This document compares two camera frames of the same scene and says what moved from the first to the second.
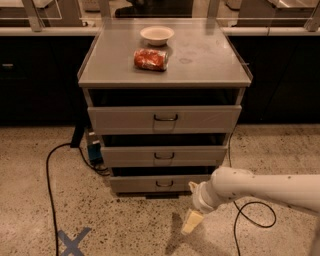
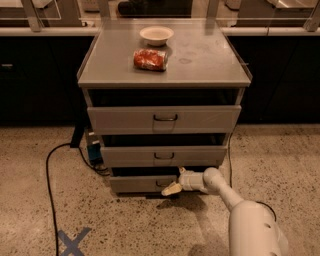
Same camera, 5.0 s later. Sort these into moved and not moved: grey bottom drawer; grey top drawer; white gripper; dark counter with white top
Moved: white gripper
Not moved: dark counter with white top; grey bottom drawer; grey top drawer
